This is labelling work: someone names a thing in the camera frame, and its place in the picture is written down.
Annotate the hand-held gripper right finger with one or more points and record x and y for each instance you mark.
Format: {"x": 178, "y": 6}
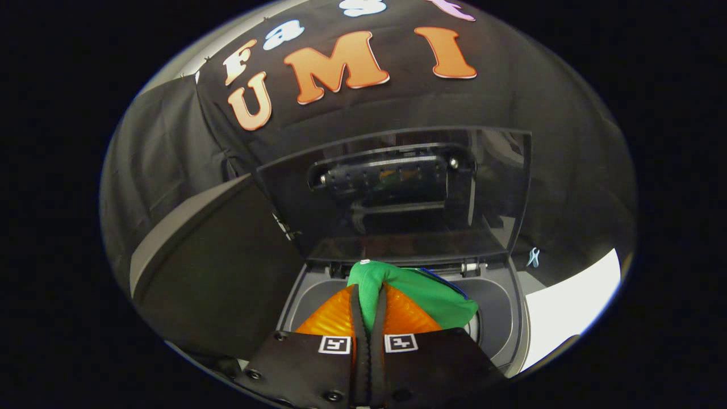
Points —
{"x": 377, "y": 363}

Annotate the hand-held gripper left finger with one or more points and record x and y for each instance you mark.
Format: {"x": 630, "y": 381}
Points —
{"x": 358, "y": 363}

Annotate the green polo shirt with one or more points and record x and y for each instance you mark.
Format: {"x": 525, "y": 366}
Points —
{"x": 420, "y": 295}

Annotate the dark washing machine lid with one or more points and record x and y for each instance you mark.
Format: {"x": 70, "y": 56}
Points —
{"x": 397, "y": 233}

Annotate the grey stand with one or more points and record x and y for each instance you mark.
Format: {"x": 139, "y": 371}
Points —
{"x": 216, "y": 272}

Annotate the pale blue clip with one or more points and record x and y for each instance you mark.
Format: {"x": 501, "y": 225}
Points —
{"x": 533, "y": 257}

